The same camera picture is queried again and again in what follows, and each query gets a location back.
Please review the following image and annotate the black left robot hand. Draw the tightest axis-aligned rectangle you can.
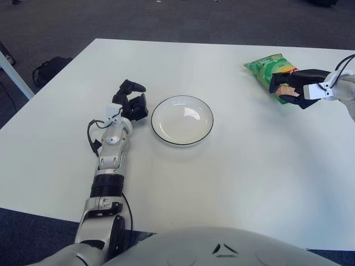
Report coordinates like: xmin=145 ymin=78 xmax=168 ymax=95
xmin=111 ymin=79 xmax=149 ymax=122

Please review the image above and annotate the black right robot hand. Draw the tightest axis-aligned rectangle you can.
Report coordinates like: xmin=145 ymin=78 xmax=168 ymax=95
xmin=268 ymin=68 xmax=332 ymax=110

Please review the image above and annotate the green potato chips bag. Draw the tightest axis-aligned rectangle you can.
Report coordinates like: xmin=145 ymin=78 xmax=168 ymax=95
xmin=243 ymin=53 xmax=300 ymax=105

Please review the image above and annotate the white plate with black rim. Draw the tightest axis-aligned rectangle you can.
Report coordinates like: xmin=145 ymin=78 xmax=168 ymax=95
xmin=151 ymin=95 xmax=215 ymax=147

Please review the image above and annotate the white right wrist connector block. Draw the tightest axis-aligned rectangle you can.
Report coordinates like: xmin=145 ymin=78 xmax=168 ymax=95
xmin=303 ymin=71 xmax=342 ymax=101

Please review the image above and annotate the white wrist connector block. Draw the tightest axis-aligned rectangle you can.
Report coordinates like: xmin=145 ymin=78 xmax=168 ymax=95
xmin=106 ymin=104 xmax=124 ymax=124
xmin=303 ymin=71 xmax=342 ymax=101

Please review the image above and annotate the white left wrist connector block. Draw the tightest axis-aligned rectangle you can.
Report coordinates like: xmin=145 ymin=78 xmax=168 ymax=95
xmin=106 ymin=104 xmax=124 ymax=124

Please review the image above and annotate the black backpack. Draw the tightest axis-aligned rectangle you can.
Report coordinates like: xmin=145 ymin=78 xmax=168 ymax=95
xmin=32 ymin=57 xmax=73 ymax=87

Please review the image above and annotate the dark shoe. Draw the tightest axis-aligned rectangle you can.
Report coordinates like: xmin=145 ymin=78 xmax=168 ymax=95
xmin=0 ymin=41 xmax=16 ymax=66

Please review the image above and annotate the grey robot torso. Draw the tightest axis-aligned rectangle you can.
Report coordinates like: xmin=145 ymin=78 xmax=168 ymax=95
xmin=102 ymin=226 xmax=342 ymax=266

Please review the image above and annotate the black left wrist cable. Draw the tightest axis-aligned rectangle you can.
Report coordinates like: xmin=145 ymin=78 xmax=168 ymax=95
xmin=87 ymin=119 xmax=108 ymax=158

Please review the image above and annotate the black left elbow cable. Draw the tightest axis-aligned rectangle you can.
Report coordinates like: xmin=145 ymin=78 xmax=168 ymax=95
xmin=120 ymin=193 xmax=134 ymax=232

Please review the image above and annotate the white table leg frame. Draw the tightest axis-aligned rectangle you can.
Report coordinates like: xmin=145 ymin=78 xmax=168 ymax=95
xmin=0 ymin=49 xmax=36 ymax=100

